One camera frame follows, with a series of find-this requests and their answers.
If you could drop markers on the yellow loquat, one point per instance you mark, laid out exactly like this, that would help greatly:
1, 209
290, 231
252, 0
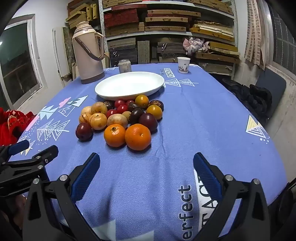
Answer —
117, 120
99, 108
87, 109
98, 121
85, 118

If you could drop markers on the window with metal grid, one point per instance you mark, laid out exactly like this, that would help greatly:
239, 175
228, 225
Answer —
284, 41

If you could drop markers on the black cloth pile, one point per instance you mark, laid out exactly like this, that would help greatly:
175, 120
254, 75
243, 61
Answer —
256, 97

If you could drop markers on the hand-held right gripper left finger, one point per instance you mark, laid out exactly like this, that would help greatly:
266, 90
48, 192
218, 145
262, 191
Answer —
85, 176

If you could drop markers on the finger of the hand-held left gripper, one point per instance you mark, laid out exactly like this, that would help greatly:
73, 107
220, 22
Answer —
18, 146
44, 157

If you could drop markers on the orange mandarin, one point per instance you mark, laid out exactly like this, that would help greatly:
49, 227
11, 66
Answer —
138, 137
115, 135

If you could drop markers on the brick pattern curtain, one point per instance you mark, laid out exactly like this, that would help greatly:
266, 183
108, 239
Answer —
253, 34

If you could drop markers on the white oval plate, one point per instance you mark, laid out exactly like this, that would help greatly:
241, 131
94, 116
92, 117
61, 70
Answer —
129, 84

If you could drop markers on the dark red plum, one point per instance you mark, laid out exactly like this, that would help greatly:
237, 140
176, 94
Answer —
84, 131
148, 122

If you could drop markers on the dark blue chair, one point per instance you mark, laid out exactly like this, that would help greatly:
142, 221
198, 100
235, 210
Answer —
275, 85

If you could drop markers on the white metal shelf rack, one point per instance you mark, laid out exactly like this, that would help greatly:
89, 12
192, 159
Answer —
148, 34

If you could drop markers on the person's left hand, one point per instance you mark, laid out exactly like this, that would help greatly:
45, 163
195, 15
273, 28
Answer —
19, 205

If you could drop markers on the shelf of wooden boards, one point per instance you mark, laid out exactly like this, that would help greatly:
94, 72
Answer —
166, 19

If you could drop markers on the white framed window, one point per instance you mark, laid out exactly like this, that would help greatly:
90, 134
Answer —
16, 64

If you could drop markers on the grey stone slab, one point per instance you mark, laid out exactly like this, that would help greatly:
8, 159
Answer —
68, 44

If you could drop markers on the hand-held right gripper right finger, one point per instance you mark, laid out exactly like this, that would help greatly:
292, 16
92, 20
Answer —
207, 176

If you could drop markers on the beige thermos jug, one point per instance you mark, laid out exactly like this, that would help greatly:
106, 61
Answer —
89, 58

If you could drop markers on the red cherry tomato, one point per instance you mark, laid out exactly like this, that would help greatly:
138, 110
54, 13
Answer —
130, 102
121, 109
111, 113
120, 103

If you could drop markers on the silver drink can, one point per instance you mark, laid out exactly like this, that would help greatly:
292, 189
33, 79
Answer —
124, 66

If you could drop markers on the blue printed tablecloth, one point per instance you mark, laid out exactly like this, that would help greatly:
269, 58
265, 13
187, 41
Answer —
161, 166

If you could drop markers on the pink cloth bundle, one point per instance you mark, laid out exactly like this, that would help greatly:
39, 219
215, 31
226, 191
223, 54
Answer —
194, 45

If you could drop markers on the yellow tomato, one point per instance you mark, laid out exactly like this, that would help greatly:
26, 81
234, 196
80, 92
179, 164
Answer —
154, 112
141, 101

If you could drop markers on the red cloth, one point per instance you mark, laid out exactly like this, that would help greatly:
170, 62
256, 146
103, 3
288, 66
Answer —
13, 125

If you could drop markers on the white door panel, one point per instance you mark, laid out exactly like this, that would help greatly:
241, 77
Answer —
57, 53

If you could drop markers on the white paper cup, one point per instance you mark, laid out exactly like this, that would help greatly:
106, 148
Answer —
183, 64

